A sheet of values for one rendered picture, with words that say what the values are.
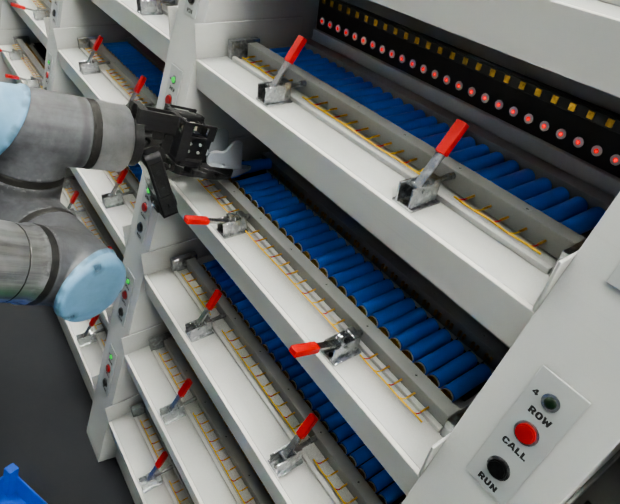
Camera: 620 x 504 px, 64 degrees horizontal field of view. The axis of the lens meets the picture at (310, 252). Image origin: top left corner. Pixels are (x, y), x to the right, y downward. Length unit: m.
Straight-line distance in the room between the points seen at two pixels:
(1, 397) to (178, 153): 0.92
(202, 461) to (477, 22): 0.78
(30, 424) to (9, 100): 0.93
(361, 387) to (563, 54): 0.37
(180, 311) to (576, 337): 0.66
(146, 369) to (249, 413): 0.36
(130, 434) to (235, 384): 0.47
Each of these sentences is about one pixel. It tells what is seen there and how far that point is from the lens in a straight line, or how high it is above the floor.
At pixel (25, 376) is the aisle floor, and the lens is 1.53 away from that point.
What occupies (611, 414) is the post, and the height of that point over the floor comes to 0.92.
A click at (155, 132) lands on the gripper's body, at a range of 0.74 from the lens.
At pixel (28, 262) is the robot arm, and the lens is 0.57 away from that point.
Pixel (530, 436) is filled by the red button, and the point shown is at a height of 0.87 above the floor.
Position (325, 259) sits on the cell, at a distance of 0.68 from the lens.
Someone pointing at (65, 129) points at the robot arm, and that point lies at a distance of 0.67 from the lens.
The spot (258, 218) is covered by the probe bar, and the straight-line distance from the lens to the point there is 0.74.
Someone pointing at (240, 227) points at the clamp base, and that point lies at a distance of 0.74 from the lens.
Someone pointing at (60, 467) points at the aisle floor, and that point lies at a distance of 1.35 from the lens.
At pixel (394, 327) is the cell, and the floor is 0.79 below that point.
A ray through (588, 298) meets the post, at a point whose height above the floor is 0.98.
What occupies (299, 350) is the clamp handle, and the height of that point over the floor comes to 0.78.
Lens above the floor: 1.10
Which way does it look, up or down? 26 degrees down
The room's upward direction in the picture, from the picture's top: 22 degrees clockwise
